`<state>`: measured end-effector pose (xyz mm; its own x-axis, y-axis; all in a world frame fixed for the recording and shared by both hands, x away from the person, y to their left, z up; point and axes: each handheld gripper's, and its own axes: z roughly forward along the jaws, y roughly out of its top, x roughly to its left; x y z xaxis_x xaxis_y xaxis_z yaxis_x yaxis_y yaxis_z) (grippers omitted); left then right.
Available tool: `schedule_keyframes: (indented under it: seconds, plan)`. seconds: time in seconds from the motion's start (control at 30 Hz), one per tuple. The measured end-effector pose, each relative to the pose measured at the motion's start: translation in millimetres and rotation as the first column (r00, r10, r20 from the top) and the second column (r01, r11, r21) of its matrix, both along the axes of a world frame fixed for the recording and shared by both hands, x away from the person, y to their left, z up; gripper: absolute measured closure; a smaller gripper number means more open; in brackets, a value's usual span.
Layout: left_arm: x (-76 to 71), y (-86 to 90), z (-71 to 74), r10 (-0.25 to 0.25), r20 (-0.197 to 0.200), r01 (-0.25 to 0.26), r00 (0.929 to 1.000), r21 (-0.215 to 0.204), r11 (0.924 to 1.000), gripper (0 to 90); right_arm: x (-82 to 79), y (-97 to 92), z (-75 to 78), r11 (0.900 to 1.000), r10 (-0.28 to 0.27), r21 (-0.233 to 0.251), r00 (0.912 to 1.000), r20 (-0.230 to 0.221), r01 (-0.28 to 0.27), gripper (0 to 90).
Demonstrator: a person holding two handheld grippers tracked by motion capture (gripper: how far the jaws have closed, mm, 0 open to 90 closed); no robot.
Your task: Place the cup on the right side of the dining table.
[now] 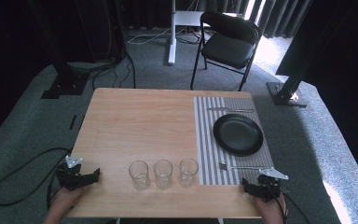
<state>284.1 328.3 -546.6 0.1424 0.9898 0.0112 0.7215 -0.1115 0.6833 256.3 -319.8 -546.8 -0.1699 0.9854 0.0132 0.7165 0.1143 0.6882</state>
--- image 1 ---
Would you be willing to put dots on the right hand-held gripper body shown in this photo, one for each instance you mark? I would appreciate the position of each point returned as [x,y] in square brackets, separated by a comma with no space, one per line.
[268,186]

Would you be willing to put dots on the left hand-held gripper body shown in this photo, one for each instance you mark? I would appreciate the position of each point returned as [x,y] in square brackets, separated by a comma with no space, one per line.
[70,179]

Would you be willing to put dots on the person's left hand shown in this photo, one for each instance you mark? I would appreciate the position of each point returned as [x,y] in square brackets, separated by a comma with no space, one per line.
[66,197]

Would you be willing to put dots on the person's right hand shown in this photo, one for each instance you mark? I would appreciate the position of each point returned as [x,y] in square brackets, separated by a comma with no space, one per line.
[268,210]

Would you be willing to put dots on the silver fork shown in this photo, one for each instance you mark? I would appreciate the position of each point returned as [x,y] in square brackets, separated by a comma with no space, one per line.
[239,168]

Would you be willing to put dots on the clear drinking glass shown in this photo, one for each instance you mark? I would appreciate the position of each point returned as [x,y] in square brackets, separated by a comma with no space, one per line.
[139,175]
[163,174]
[188,172]

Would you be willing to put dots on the black round plate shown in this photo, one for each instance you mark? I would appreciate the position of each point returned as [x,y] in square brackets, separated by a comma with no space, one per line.
[238,134]

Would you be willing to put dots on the striped grey white placemat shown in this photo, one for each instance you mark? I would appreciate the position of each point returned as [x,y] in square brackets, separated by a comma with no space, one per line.
[208,149]

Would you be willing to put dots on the black floor strip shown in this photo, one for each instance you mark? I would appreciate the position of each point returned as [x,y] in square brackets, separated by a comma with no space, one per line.
[82,122]
[72,122]

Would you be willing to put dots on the silver table knife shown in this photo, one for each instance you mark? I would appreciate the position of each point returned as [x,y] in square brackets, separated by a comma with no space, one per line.
[230,109]

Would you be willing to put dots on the black metal stand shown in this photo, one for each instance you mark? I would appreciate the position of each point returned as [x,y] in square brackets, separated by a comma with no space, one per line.
[63,81]
[287,90]

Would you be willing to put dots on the black folding chair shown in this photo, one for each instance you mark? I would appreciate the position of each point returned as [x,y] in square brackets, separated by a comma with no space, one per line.
[230,46]

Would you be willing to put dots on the white desk leg stand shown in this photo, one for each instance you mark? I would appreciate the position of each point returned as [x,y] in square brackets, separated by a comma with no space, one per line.
[172,40]

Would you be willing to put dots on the dark curtain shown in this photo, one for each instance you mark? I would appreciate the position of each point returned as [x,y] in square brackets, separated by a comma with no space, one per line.
[279,18]

